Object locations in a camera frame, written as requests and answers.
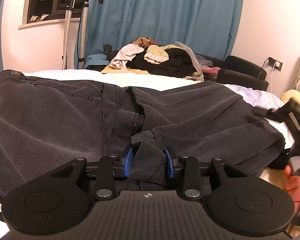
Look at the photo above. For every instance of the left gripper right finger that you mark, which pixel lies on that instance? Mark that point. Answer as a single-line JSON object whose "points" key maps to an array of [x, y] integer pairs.
{"points": [[173, 163]]}

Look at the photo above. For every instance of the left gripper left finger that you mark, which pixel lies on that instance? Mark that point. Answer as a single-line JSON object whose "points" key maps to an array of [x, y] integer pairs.
{"points": [[124, 164]]}

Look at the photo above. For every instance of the dark grey denim trousers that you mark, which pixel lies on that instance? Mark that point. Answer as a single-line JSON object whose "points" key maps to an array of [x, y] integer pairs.
{"points": [[212, 121]]}

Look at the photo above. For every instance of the pile of mixed clothes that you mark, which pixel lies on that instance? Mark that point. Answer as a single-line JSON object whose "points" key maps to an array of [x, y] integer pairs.
{"points": [[145, 56]]}

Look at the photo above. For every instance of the person's right hand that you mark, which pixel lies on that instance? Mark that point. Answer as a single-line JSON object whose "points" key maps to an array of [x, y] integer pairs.
{"points": [[292, 187]]}

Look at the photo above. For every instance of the yellow plush toy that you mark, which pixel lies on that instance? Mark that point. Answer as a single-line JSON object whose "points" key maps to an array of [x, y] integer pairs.
{"points": [[291, 94]]}

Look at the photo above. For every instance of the white bed sheet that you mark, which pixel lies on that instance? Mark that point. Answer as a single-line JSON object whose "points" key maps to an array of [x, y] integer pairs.
{"points": [[145, 79]]}

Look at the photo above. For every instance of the black leather armchair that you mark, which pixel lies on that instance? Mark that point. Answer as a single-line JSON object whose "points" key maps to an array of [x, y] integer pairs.
{"points": [[237, 71]]}

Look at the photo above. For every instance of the items on window sill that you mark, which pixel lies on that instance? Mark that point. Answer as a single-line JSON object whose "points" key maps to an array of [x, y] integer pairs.
{"points": [[36, 18]]}

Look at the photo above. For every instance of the dark window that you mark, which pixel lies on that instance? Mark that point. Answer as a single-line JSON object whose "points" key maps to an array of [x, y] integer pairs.
{"points": [[55, 0]]}

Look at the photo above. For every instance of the wall power socket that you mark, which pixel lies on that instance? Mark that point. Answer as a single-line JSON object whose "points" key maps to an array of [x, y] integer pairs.
{"points": [[275, 64]]}

